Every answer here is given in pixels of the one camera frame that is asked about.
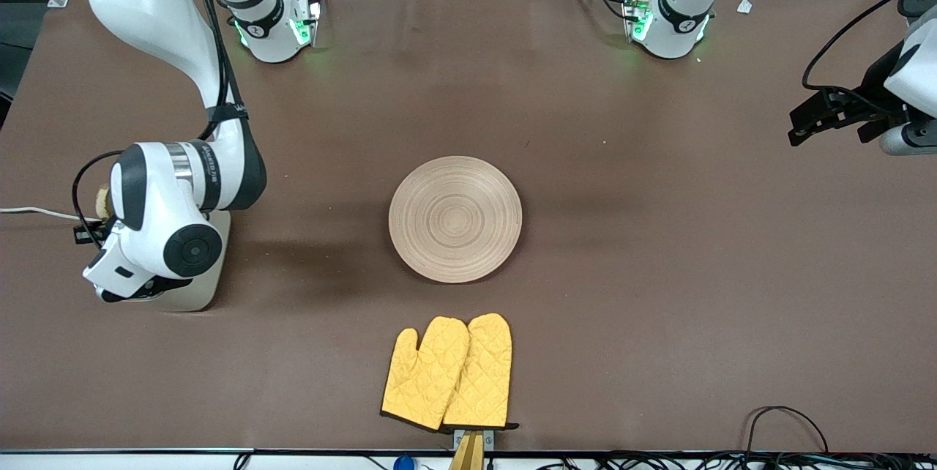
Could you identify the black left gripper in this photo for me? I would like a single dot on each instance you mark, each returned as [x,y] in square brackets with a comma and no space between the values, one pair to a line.
[873,84]

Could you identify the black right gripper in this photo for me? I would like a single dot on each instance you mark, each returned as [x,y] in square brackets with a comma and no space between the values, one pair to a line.
[89,234]

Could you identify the brown bread slice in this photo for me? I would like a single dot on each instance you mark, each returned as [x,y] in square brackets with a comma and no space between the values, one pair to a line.
[102,203]

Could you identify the round wooden plate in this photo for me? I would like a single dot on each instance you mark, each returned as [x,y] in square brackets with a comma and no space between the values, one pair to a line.
[454,219]

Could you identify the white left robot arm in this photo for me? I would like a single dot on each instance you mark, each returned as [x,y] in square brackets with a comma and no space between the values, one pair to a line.
[681,16]

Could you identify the beige chrome-top toaster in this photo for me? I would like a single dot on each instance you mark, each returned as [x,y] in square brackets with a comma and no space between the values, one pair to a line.
[208,296]

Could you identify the small white paper scrap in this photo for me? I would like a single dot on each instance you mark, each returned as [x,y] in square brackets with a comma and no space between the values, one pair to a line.
[744,6]

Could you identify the yellow quilted oven mitt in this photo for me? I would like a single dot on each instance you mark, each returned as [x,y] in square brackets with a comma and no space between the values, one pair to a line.
[483,375]
[421,378]

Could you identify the small blue round object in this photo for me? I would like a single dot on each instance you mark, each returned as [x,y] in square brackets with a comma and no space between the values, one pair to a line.
[403,464]

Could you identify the white table edge rail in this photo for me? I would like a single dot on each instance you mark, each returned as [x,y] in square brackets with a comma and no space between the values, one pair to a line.
[110,462]

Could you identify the small metal bracket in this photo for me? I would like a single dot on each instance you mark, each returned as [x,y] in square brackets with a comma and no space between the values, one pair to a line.
[489,439]

